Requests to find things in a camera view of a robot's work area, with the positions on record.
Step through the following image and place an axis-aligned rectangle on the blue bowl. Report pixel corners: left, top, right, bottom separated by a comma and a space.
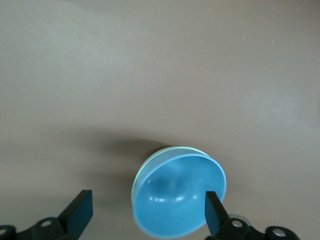
132, 152, 228, 239

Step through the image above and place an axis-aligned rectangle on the brown table cover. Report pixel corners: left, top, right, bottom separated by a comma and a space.
0, 0, 320, 240

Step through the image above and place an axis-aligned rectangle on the light green bowl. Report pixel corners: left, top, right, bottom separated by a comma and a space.
130, 146, 213, 202

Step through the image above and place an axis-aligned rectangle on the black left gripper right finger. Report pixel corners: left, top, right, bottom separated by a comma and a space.
204, 190, 300, 240

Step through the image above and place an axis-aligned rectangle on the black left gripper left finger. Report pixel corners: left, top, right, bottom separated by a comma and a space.
0, 189, 95, 240

